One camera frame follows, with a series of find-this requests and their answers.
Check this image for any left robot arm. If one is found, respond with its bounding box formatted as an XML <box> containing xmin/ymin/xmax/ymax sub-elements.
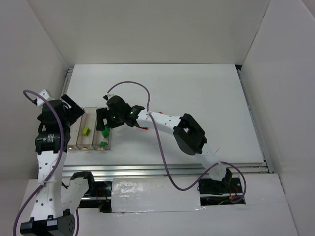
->
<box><xmin>13</xmin><ymin>89</ymin><xmax>95</xmax><ymax>236</ymax></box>

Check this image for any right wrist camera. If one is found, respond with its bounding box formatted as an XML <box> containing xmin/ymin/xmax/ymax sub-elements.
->
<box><xmin>103</xmin><ymin>93</ymin><xmax>114</xmax><ymax>101</ymax></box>

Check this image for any clear container right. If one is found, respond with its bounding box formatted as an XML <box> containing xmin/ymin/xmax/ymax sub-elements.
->
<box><xmin>92</xmin><ymin>119</ymin><xmax>112</xmax><ymax>151</ymax></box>

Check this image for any green square lego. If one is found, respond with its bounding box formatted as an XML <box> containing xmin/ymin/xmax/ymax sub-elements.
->
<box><xmin>101</xmin><ymin>125</ymin><xmax>110</xmax><ymax>138</ymax></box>

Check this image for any clear container left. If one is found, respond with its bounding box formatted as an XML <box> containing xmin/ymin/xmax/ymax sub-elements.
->
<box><xmin>67</xmin><ymin>117</ymin><xmax>82</xmax><ymax>151</ymax></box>

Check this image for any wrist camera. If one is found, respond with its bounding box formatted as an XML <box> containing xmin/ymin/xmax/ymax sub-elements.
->
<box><xmin>103</xmin><ymin>93</ymin><xmax>114</xmax><ymax>101</ymax></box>
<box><xmin>35</xmin><ymin>89</ymin><xmax>53</xmax><ymax>108</ymax></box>

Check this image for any aluminium rail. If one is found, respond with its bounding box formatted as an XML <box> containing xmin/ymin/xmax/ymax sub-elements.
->
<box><xmin>61</xmin><ymin>163</ymin><xmax>274</xmax><ymax>178</ymax></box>

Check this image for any small green lego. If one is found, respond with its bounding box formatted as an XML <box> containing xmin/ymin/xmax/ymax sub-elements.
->
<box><xmin>99</xmin><ymin>141</ymin><xmax>108</xmax><ymax>148</ymax></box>

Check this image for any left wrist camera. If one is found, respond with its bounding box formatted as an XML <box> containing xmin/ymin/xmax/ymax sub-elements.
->
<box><xmin>35</xmin><ymin>89</ymin><xmax>53</xmax><ymax>108</ymax></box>

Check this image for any clear container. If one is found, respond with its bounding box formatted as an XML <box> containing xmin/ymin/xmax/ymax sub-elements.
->
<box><xmin>67</xmin><ymin>117</ymin><xmax>82</xmax><ymax>151</ymax></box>
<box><xmin>77</xmin><ymin>107</ymin><xmax>96</xmax><ymax>151</ymax></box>
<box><xmin>92</xmin><ymin>119</ymin><xmax>112</xmax><ymax>151</ymax></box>

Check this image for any clear container middle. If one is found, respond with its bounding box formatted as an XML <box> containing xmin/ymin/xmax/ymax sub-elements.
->
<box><xmin>77</xmin><ymin>107</ymin><xmax>96</xmax><ymax>151</ymax></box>

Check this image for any lime lego block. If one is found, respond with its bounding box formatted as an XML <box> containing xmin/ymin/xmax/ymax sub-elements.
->
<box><xmin>82</xmin><ymin>126</ymin><xmax>91</xmax><ymax>137</ymax></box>

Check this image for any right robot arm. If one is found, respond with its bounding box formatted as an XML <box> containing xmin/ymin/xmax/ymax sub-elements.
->
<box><xmin>96</xmin><ymin>95</ymin><xmax>232</xmax><ymax>193</ymax></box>

